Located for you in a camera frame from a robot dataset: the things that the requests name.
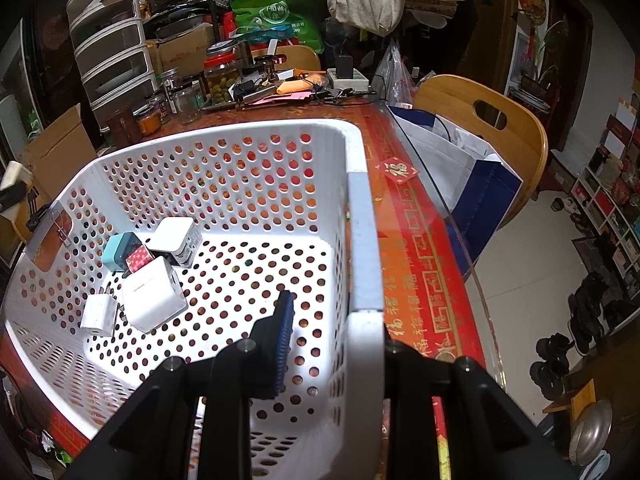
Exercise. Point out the black power adapter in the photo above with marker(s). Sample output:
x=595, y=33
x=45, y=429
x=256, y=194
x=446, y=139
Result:
x=344, y=66

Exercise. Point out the small orange sauce jar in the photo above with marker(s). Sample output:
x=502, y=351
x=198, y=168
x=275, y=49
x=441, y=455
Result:
x=148, y=122

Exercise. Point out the teal multi-port charger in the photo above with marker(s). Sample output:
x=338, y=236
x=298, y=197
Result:
x=117, y=252

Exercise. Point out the round red wall ornament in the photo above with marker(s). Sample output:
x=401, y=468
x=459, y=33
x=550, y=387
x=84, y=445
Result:
x=531, y=0

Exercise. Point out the metal pot lid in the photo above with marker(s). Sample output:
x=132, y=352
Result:
x=592, y=432

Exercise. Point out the green shopping bag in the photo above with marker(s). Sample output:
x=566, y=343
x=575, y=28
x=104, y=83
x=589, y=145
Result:
x=280, y=15

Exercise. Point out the brown cardboard carton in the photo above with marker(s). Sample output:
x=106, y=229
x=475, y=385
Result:
x=182, y=52

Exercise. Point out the pile of dark shoes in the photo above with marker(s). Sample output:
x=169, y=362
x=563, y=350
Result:
x=585, y=320

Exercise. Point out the white perforated plastic basket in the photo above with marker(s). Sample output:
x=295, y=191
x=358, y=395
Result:
x=362, y=240

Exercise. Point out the white cubby shelf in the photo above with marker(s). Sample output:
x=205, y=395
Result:
x=610, y=195

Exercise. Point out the glass jar of pickles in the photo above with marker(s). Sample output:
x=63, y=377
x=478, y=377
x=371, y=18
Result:
x=220, y=80

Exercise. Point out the white cube charger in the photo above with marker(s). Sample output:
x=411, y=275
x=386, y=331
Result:
x=150, y=295

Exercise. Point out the empty glass jar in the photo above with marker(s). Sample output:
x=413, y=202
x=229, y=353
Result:
x=187, y=105

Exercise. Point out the white charger with prongs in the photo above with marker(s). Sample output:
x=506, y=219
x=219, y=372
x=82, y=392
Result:
x=97, y=315

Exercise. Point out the white power strip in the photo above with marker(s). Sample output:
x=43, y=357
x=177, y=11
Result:
x=350, y=80

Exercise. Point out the grey stacked drawer tower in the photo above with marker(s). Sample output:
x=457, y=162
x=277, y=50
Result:
x=110, y=45

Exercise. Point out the brown lidded canister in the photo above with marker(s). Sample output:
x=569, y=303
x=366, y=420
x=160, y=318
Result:
x=122, y=130

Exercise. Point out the open cardboard box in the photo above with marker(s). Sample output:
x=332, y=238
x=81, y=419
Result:
x=50, y=145

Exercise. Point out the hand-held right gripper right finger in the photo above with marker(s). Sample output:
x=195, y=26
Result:
x=405, y=385

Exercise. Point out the wooden chair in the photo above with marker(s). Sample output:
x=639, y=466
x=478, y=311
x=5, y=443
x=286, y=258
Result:
x=525, y=130
x=295, y=57

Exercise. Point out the white charger with black face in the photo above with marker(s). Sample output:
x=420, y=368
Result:
x=172, y=235

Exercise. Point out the clear plastic bag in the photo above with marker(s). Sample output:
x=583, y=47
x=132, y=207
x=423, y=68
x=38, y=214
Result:
x=395, y=77

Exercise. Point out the pink patterned charger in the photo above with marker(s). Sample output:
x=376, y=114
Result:
x=140, y=259

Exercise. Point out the red envelope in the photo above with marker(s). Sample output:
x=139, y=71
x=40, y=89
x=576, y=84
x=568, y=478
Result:
x=396, y=171

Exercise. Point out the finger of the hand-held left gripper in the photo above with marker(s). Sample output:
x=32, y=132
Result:
x=12, y=198

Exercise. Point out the potted plant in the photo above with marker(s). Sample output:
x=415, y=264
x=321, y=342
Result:
x=542, y=65

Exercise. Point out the white and blue bag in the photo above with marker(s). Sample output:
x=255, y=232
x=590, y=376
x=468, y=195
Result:
x=480, y=190

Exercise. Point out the pink paper sheet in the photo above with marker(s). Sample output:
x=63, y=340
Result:
x=280, y=97

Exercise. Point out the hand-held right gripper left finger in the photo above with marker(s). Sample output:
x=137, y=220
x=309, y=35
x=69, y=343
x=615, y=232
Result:
x=280, y=342

